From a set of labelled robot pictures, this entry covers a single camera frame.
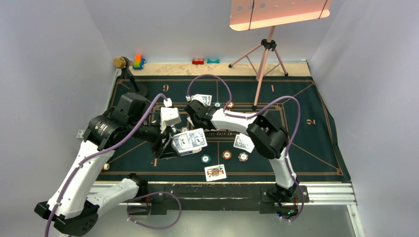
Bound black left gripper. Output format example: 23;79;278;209
127;118;180;158

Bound face-down cards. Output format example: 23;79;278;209
191;94;212;106

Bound blue playing card deck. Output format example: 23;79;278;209
171;128;208;156

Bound green poker chip stack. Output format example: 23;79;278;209
201;155;211;164

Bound orange poker chip stack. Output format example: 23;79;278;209
222;151;232;160

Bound face-down card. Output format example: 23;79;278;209
233;133;255;153

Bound pink white poker chip stack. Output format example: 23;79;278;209
238;153;249;162

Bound face-up king card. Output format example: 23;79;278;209
204;164;227;182

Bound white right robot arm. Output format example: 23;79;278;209
184;100;298;201

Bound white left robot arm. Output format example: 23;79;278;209
35;92;173;237

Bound green poker table mat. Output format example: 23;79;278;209
98;76;351;182

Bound red toy block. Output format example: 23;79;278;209
191;58;205;65

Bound teal toy block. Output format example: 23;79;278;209
207;58;220;64

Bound black microphone stand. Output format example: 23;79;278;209
120;67;148;97

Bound colourful toy block stack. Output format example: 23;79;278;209
132;54;146;70

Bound grey toy brick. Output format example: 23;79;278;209
76;130;85;139

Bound pink tripod stand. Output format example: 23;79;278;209
228;26;289;111

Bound pink perforated board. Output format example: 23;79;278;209
229;0;332;31

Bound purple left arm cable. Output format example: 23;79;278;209
44;93;182;237

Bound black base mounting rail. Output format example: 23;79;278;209
125;182;310;216

